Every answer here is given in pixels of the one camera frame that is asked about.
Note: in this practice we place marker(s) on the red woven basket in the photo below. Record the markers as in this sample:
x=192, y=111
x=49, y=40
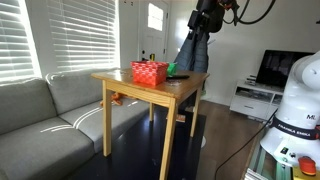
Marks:
x=149, y=72

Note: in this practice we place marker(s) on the red emergency stop button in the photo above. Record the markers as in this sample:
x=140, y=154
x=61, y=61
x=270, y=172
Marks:
x=307, y=166

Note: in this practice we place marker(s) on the window blind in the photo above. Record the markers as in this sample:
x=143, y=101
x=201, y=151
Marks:
x=18, y=57
x=84, y=33

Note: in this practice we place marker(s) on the left window blind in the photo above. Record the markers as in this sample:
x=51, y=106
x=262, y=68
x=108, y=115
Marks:
x=18, y=57

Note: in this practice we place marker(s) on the right window blind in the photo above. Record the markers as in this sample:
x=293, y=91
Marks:
x=84, y=33

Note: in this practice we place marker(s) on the green plastic bowl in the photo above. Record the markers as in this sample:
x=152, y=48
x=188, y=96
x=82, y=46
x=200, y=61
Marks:
x=171, y=70

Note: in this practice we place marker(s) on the orange toy on sofa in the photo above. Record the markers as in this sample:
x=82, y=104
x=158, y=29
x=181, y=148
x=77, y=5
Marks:
x=116, y=98

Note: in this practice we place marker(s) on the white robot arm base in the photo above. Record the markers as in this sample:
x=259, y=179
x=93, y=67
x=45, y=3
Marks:
x=293, y=133

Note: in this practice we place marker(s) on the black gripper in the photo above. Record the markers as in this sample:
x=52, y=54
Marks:
x=206, y=18

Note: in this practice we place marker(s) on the white tv stand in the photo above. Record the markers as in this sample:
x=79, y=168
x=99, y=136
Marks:
x=256, y=101

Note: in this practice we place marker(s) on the black remote control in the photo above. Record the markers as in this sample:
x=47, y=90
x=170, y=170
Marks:
x=177, y=77

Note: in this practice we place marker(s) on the blue puffer jacket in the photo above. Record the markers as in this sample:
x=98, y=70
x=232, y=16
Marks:
x=193, y=55

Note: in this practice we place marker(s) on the wooden table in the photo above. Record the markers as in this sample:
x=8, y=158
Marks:
x=162, y=94

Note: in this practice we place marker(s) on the grey sofa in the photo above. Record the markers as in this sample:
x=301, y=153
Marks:
x=51, y=126

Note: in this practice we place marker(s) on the black television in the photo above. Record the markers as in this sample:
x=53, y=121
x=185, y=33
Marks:
x=276, y=65

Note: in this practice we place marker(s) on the white entry door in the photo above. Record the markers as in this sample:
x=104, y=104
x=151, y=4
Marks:
x=153, y=29

